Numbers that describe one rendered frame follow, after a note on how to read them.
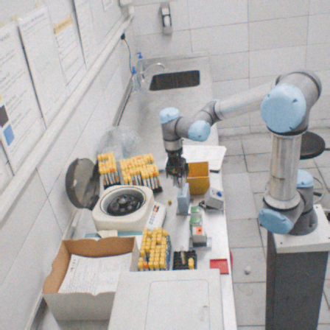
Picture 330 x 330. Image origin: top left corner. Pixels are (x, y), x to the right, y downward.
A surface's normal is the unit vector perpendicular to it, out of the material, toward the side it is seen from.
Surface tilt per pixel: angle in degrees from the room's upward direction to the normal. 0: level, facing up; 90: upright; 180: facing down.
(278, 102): 85
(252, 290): 0
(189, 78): 90
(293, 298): 90
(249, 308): 0
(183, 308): 0
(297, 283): 90
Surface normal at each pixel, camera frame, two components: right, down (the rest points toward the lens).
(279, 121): -0.62, 0.43
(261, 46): -0.07, 0.54
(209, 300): -0.14, -0.83
